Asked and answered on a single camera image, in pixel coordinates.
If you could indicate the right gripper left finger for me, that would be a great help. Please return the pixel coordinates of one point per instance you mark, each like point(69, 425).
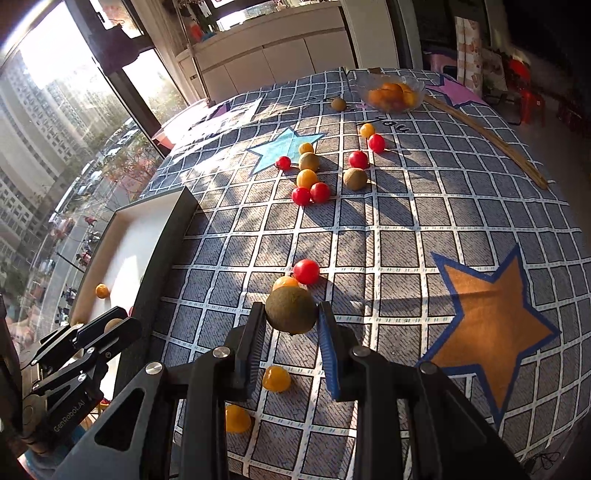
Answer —
point(226, 373)

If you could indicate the yellow cherry tomato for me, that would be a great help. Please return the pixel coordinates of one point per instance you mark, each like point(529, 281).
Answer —
point(276, 379)
point(367, 130)
point(306, 147)
point(237, 419)

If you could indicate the brown longan fruit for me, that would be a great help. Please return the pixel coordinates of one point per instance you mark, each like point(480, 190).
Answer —
point(309, 161)
point(355, 179)
point(338, 104)
point(111, 324)
point(291, 309)

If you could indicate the red cherry tomato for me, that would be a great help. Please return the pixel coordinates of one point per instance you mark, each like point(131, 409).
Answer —
point(306, 271)
point(301, 196)
point(358, 159)
point(377, 143)
point(283, 163)
point(320, 193)

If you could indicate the white cabinet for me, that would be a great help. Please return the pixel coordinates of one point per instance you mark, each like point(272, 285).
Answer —
point(274, 48)

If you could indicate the pink plastic basin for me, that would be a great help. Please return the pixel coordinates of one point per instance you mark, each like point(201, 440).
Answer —
point(164, 137)

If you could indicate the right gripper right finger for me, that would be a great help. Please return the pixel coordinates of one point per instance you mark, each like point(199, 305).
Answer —
point(357, 373)

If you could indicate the red plastic stool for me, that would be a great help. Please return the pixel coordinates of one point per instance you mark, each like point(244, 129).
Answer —
point(531, 102)

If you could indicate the orange cherry tomato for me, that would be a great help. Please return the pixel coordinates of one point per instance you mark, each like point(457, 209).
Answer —
point(306, 178)
point(285, 281)

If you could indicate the white tray black rim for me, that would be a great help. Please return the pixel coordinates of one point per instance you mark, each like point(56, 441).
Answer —
point(133, 259)

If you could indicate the grid patterned tablecloth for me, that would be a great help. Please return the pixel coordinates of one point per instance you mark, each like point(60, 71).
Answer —
point(439, 189)

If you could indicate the clear glass fruit bowl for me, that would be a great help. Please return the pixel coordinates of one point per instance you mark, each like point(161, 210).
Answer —
point(390, 94)

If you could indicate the long wooden stick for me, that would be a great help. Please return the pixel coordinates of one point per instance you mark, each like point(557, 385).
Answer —
point(525, 165)

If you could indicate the dark orange tomato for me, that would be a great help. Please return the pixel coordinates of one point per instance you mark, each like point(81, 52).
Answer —
point(102, 291)

